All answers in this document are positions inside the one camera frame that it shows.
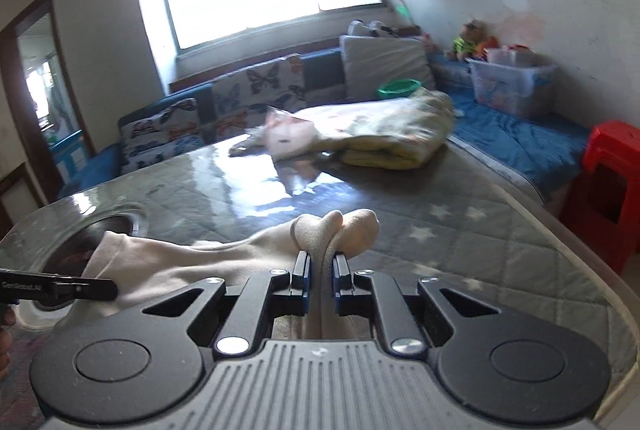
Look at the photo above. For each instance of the teddy bear in yellow vest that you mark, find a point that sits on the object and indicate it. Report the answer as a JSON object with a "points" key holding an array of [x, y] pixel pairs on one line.
{"points": [[470, 43]]}

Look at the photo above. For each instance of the yellow folded blanket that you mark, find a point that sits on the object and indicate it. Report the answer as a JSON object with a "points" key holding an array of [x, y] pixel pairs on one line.
{"points": [[395, 130]]}

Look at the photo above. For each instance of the blue quilted sofa mat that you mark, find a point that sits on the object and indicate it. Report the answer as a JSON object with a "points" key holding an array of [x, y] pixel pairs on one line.
{"points": [[515, 140]]}

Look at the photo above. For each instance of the blue cabinet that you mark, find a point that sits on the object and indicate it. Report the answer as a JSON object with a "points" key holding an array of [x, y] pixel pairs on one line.
{"points": [[67, 158]]}

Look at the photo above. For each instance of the green plastic bowl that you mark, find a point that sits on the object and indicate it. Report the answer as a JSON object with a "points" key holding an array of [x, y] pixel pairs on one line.
{"points": [[399, 88]]}

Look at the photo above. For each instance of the clear plastic storage box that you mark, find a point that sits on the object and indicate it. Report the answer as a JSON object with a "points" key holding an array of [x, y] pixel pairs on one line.
{"points": [[510, 85]]}

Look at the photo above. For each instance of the small butterfly print cushion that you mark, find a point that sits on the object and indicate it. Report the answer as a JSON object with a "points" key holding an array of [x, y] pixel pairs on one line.
{"points": [[160, 135]]}

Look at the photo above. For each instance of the cream long-sleeved garment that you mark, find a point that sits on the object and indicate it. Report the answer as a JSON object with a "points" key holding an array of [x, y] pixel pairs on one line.
{"points": [[225, 255]]}

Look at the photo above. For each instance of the grey pillow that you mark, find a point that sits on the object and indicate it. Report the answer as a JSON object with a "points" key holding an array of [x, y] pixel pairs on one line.
{"points": [[385, 60]]}

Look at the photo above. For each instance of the round black induction cooktop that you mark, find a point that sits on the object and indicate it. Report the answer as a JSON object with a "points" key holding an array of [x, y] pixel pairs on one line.
{"points": [[80, 250]]}

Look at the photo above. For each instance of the person's left hand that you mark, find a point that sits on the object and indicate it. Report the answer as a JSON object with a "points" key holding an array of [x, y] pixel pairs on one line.
{"points": [[3, 342]]}

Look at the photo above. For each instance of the pink and white plastic bag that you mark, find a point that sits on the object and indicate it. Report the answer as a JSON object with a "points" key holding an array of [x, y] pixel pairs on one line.
{"points": [[290, 133]]}

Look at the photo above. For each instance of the blue sofa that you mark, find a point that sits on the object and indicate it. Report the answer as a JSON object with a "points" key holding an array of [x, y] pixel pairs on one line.
{"points": [[325, 70]]}

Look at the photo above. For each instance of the large butterfly print cushion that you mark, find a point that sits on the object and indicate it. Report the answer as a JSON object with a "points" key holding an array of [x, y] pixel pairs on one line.
{"points": [[260, 95]]}

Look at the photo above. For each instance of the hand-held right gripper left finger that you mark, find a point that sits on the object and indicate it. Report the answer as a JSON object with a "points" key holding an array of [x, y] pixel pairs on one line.
{"points": [[305, 285]]}

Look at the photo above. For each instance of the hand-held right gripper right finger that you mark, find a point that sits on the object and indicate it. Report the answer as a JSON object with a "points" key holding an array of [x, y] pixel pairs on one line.
{"points": [[337, 285]]}

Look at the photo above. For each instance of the red plastic stool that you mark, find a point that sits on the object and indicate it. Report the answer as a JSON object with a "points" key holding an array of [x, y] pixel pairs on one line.
{"points": [[610, 170]]}

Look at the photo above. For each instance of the brown wooden door frame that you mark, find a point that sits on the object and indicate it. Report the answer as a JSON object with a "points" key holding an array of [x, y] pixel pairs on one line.
{"points": [[75, 100]]}

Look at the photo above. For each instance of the white plush toy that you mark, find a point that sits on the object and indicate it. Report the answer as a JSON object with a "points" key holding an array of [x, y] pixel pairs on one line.
{"points": [[370, 29]]}

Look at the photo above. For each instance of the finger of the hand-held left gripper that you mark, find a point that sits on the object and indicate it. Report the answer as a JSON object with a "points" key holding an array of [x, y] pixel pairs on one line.
{"points": [[75, 289]]}

